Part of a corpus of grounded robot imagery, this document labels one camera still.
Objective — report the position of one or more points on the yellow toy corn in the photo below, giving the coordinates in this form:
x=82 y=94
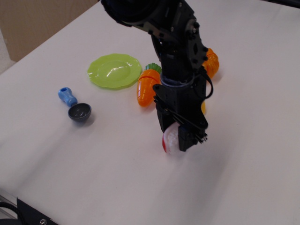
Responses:
x=203 y=108

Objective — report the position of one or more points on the orange toy pumpkin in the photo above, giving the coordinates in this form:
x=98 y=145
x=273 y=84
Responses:
x=211 y=65

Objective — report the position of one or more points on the wooden cabinet panel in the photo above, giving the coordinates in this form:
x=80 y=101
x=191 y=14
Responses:
x=26 y=24

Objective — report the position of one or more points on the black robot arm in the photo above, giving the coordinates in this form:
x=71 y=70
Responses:
x=174 y=30

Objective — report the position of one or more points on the orange toy carrot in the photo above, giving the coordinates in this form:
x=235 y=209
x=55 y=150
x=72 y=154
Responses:
x=148 y=78

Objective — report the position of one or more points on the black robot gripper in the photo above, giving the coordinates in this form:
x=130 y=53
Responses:
x=182 y=104

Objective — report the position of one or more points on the blue handled grey scoop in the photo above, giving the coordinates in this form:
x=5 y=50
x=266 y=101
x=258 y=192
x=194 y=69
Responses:
x=78 y=112

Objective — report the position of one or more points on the black corner bracket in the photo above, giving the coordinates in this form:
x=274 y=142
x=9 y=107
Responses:
x=32 y=216

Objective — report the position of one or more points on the green plastic plate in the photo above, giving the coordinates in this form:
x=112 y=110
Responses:
x=114 y=71

